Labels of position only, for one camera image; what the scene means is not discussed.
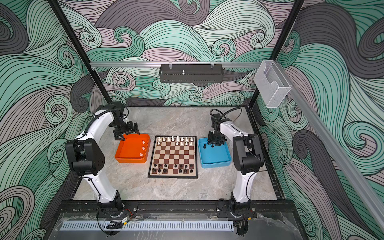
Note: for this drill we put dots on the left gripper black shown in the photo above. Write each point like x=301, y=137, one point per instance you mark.
x=130, y=128

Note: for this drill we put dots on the aluminium rail right wall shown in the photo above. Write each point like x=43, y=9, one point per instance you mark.
x=365, y=191

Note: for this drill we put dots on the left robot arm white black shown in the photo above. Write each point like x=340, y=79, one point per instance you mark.
x=86, y=158

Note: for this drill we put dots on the blue plastic tray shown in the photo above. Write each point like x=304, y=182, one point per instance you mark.
x=213, y=156

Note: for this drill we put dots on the white slotted cable duct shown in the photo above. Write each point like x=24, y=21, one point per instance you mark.
x=151, y=226

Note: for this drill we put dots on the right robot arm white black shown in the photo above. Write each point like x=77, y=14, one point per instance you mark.
x=247, y=157

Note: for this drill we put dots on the aluminium rail back wall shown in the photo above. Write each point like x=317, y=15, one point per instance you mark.
x=137, y=64

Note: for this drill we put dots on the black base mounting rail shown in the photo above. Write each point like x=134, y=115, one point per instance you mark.
x=213, y=206

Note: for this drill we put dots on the clear acrylic wall holder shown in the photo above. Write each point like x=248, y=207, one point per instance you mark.
x=272, y=83

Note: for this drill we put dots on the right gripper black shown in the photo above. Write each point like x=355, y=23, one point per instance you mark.
x=211, y=141

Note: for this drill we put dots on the orange plastic tray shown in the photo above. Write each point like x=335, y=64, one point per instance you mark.
x=129, y=150

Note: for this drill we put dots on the brown cream chess board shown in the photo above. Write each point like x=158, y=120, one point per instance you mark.
x=174, y=157

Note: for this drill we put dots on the aluminium rail wall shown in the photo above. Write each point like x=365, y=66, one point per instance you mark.
x=365, y=191
x=137, y=64

